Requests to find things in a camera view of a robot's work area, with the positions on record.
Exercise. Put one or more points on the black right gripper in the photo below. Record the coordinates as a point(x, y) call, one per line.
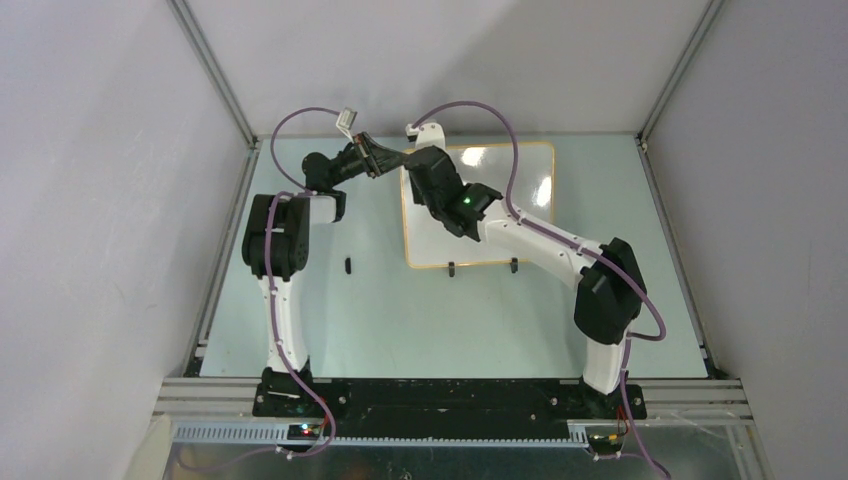
point(418, 196)

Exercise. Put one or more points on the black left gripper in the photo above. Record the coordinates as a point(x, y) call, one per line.
point(383, 159)

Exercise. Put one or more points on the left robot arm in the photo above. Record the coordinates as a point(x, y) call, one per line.
point(276, 247)

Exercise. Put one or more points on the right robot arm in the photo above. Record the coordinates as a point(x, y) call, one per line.
point(605, 277)

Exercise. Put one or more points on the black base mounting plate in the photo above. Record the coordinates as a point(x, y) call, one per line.
point(445, 409)

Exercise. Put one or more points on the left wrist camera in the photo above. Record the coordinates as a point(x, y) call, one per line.
point(346, 119)

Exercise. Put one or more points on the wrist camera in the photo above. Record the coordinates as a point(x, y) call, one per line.
point(426, 135)
point(346, 119)

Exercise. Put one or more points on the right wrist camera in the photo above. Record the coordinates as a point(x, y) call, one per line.
point(426, 135)

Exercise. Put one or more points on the aluminium frame rail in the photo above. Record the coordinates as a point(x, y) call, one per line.
point(185, 14)

